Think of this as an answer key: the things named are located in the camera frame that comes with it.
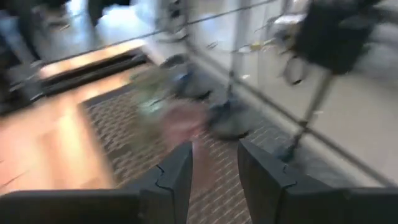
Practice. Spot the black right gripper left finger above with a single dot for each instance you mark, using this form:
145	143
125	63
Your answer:
140	208

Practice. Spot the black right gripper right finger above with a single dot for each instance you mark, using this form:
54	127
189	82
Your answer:
295	202

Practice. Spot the black aluminium table frame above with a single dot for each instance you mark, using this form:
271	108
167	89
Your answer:
93	70

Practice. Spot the tall black candlestick holder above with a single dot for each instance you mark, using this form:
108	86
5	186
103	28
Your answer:
287	152
192	87
231	124

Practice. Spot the pink ribbed glass candle holder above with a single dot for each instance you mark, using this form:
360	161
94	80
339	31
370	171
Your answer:
183	121

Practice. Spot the black perforated metal riser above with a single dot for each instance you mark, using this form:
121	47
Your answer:
124	149

